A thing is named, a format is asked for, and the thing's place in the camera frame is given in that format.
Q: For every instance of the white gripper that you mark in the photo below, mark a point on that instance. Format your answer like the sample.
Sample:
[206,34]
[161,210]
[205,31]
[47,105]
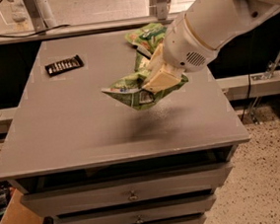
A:
[183,48]

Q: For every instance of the green Kettle jalapeno chip bag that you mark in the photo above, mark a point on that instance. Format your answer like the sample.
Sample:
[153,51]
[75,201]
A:
[129,89]

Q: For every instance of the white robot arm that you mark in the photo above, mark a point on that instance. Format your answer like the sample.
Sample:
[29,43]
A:
[216,22]

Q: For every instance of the green snack bag at back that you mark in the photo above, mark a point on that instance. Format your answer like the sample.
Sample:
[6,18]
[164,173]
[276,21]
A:
[147,38]

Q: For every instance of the black rxbar chocolate bar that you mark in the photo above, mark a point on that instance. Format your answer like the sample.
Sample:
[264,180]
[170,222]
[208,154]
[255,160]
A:
[65,65]

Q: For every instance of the top drawer with knob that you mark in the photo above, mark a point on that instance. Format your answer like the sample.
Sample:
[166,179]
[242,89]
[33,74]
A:
[129,190]

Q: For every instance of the grey drawer cabinet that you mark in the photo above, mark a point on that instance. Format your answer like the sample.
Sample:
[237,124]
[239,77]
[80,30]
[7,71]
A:
[67,133]

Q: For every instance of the middle drawer with knob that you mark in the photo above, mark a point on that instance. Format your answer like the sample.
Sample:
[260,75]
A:
[148,212]

